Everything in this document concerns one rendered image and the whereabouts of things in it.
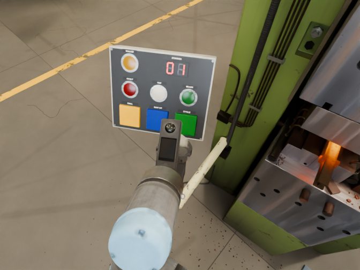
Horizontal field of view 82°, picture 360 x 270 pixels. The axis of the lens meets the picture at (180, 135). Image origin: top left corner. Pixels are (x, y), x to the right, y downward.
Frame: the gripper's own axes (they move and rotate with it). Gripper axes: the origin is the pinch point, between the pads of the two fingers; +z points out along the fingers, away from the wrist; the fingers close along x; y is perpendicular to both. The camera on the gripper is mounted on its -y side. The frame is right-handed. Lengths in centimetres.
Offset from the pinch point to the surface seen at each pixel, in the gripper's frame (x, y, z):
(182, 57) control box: -3.1, -20.7, 11.1
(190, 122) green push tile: 2.0, -0.4, 10.3
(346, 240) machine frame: 90, 63, 36
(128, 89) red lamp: -20.3, -8.7, 10.7
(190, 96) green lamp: 0.7, -9.2, 10.7
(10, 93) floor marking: -204, 47, 134
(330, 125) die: 40.7, -8.2, 3.8
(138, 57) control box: -17.0, -19.0, 11.1
